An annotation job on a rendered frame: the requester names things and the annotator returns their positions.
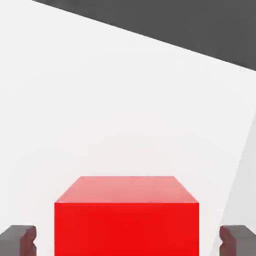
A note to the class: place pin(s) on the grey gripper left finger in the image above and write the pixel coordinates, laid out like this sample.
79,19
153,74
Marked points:
14,242

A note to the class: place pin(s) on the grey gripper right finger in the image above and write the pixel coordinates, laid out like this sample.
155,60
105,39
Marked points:
240,242

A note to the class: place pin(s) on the small red cube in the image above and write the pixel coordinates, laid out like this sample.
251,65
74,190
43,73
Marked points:
126,226

